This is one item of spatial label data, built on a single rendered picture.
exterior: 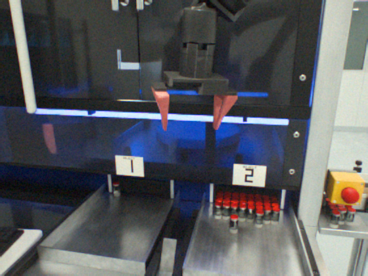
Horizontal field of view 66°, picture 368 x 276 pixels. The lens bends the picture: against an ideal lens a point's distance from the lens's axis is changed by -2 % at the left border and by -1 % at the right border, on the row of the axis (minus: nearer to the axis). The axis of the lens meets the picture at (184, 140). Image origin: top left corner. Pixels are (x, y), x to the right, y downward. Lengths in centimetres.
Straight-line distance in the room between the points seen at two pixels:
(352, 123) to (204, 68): 537
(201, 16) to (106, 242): 57
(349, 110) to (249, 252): 510
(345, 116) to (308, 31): 501
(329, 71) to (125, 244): 64
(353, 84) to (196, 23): 525
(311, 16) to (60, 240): 81
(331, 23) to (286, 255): 54
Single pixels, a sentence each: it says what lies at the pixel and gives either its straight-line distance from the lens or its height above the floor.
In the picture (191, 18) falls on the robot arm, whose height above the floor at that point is 139.
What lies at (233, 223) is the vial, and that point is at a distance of 78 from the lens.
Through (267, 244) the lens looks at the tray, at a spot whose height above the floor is 88.
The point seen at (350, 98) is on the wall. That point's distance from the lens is 568.
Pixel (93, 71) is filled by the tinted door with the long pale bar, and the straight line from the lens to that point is 85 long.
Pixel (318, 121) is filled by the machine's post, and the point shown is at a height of 118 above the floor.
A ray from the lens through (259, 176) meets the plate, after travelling 80.
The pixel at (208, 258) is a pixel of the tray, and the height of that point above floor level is 88.
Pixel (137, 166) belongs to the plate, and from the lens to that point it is 85.
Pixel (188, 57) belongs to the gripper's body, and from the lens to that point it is 48.
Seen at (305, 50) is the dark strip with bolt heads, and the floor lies 134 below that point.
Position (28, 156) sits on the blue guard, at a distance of 103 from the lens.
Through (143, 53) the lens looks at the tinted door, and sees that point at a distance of 78.
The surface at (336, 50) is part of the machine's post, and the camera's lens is 76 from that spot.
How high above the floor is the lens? 134
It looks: 17 degrees down
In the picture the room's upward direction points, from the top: straight up
